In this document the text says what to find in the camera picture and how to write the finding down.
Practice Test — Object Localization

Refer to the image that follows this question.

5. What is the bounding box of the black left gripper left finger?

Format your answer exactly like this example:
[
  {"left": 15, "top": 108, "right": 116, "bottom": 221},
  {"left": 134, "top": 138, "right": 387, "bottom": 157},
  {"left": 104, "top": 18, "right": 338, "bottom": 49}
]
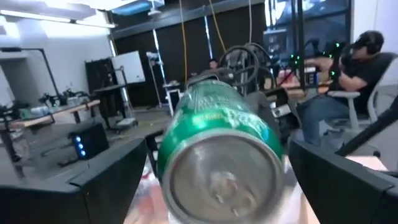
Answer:
[{"left": 0, "top": 138, "right": 149, "bottom": 224}]

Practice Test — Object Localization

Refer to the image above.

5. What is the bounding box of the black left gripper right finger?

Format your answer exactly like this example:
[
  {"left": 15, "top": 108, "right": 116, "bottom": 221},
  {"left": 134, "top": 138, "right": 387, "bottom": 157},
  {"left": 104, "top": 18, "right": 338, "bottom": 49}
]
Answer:
[{"left": 288, "top": 139, "right": 398, "bottom": 224}]

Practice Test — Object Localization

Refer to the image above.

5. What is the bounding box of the clear plastic bin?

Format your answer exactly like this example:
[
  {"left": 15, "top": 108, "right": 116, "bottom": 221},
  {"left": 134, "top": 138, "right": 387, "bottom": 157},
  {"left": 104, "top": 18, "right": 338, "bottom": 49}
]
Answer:
[{"left": 123, "top": 155, "right": 321, "bottom": 224}]

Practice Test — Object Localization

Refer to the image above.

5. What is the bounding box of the green Sprite can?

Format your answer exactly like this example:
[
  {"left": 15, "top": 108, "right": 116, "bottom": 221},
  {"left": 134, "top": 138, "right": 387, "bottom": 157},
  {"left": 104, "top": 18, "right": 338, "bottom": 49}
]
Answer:
[{"left": 156, "top": 79, "right": 285, "bottom": 224}]

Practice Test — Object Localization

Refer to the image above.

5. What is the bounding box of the black box with blue lights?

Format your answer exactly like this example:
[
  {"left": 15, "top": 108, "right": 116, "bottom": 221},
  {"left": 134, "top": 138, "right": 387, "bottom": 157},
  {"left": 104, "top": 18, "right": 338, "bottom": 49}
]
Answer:
[{"left": 67, "top": 121, "right": 110, "bottom": 161}]

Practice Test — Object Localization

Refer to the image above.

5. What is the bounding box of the wooden workbench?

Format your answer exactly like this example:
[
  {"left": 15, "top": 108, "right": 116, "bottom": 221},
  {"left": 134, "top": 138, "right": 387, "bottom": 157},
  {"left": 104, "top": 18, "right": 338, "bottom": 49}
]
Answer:
[{"left": 0, "top": 99, "right": 102, "bottom": 131}]

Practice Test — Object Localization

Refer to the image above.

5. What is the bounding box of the white office chair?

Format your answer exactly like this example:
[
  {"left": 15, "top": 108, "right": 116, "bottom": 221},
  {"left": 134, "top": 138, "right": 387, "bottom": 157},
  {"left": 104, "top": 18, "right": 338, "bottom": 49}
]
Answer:
[{"left": 326, "top": 55, "right": 398, "bottom": 131}]

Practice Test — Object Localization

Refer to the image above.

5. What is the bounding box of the person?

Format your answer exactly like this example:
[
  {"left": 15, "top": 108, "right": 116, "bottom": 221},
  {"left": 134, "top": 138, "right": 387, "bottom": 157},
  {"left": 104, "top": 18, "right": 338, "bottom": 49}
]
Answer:
[
  {"left": 206, "top": 58, "right": 220, "bottom": 72},
  {"left": 295, "top": 30, "right": 398, "bottom": 147}
]

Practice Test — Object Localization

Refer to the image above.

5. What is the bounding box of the black cabinet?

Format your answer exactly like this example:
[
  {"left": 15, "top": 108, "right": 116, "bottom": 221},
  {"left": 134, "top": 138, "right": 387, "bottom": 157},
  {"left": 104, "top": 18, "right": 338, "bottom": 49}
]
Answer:
[{"left": 85, "top": 57, "right": 125, "bottom": 103}]

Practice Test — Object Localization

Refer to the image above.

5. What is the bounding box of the black boom stand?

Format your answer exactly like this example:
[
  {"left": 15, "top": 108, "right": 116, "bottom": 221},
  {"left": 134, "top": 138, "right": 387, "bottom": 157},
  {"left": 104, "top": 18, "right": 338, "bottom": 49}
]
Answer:
[{"left": 0, "top": 46, "right": 62, "bottom": 97}]

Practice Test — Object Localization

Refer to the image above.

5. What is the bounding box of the whiteboard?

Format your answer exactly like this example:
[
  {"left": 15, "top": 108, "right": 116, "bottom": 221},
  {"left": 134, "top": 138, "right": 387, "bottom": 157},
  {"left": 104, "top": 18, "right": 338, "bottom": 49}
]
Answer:
[{"left": 111, "top": 50, "right": 146, "bottom": 85}]

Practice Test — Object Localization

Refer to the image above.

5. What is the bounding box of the long ceiling light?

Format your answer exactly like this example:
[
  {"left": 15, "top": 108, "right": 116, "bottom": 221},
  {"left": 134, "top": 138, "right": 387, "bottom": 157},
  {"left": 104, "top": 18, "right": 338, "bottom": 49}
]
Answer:
[{"left": 0, "top": 9, "right": 116, "bottom": 29}]

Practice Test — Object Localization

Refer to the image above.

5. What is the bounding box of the black aluminium table frame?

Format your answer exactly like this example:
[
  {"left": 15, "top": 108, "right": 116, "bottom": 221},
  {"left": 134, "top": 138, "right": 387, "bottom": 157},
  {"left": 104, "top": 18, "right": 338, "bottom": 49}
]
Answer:
[{"left": 335, "top": 96, "right": 398, "bottom": 158}]

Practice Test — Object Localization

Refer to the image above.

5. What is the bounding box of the yellow hanging cable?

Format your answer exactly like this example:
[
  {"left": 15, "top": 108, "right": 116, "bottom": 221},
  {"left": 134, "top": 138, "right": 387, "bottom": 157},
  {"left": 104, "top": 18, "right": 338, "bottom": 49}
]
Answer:
[
  {"left": 178, "top": 0, "right": 189, "bottom": 85},
  {"left": 208, "top": 0, "right": 228, "bottom": 54}
]

